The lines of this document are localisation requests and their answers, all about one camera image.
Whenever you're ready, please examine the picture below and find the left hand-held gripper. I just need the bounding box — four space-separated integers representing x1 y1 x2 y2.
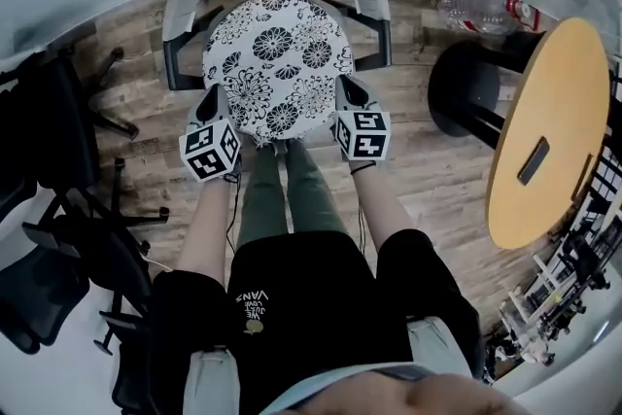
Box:
178 85 243 184

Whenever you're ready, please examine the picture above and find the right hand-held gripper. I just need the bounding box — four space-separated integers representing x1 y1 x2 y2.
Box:
332 75 393 163

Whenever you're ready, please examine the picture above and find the black white floral round cushion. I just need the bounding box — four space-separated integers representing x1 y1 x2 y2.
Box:
202 0 355 143

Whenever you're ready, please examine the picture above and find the person's left forearm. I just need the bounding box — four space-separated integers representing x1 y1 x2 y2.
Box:
174 174 232 281

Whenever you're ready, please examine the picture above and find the person's right forearm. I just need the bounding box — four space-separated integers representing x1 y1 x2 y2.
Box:
349 159 415 249

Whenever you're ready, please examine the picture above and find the person's right leg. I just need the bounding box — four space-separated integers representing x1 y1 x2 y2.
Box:
285 140 349 235

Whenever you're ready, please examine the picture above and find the person's leg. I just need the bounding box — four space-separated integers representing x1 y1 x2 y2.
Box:
236 145 294 250
285 140 349 235

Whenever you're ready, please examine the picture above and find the black table base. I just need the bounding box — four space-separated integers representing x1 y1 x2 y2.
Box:
428 33 541 153

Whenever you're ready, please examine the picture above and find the person's left leg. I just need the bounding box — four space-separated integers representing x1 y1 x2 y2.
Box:
236 145 294 250

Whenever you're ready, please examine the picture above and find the clear plastic bottle red label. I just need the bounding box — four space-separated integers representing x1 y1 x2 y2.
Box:
436 0 542 36

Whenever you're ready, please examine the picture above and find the black smartphone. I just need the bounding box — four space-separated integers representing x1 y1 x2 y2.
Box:
515 136 551 188

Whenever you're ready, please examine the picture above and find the round wooden table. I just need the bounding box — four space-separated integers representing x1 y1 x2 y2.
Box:
485 17 611 251

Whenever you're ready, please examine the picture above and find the person's black t-shirt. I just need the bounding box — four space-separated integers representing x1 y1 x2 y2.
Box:
148 230 485 415

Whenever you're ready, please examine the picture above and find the thin black bar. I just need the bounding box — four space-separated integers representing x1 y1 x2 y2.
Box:
571 154 595 201

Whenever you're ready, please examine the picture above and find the person's head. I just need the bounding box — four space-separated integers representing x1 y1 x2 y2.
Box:
310 373 521 415

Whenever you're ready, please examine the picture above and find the thin black cable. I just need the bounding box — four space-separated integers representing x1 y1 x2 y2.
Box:
356 200 368 255
225 171 242 250

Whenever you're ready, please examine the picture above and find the grey shoulder strap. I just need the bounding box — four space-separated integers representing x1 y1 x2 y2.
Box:
406 316 475 378
183 347 242 415

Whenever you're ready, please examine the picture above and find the white metal frame rack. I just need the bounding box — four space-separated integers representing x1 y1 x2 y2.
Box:
498 252 584 365

